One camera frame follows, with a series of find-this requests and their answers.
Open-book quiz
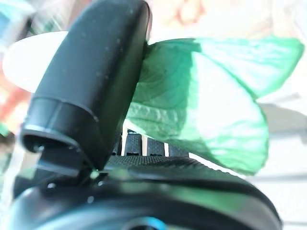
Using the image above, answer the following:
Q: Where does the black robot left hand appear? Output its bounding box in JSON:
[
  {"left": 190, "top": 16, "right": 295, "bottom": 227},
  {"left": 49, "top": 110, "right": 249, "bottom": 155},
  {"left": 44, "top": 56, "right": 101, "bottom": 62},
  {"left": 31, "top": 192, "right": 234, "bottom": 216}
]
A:
[{"left": 7, "top": 0, "right": 283, "bottom": 230}]

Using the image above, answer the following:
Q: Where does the large napa cabbage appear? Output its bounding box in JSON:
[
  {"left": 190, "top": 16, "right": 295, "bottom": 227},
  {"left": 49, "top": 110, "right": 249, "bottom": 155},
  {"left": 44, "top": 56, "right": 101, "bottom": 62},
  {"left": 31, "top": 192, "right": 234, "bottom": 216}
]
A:
[{"left": 2, "top": 31, "right": 305, "bottom": 177}]

